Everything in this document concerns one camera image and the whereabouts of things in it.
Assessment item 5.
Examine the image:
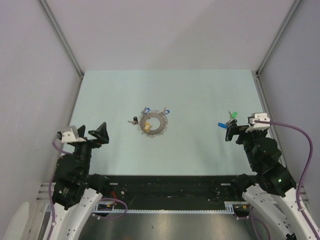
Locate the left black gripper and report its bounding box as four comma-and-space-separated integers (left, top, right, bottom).
74, 121, 109, 177

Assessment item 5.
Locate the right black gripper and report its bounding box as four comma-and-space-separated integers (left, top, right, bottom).
224, 122, 266, 169

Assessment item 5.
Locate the metal key organizer ring disc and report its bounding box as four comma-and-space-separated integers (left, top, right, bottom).
138, 110, 168, 138

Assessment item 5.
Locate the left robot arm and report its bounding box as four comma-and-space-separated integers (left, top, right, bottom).
43, 122, 111, 240

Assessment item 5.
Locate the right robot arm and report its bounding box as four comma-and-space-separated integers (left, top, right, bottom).
225, 113, 320, 240

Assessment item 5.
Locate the green key tag key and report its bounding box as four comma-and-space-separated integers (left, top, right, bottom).
228, 111, 238, 120

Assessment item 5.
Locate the blue tag key lower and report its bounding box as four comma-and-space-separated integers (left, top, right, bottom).
160, 107, 170, 116

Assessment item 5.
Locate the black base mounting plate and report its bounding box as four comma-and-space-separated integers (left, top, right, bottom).
102, 175, 244, 210

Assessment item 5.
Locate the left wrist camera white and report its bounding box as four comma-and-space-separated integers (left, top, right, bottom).
57, 125, 86, 144

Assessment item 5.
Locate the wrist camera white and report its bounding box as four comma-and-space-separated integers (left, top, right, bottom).
245, 112, 271, 133
57, 125, 86, 144

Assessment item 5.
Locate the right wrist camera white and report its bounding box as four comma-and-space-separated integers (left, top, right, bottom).
245, 112, 271, 133

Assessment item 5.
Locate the aluminium front rail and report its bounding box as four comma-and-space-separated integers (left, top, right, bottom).
35, 182, 50, 203

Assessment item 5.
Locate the white slotted cable duct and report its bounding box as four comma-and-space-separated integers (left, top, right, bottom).
92, 201, 250, 215

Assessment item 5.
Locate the left aluminium frame post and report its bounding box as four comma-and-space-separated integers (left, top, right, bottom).
36, 0, 84, 80

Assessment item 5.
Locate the aluminium frame post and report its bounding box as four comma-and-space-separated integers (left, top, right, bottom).
255, 0, 304, 78
36, 0, 84, 80

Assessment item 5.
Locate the right aluminium frame post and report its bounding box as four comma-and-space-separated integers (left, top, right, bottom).
255, 0, 304, 78

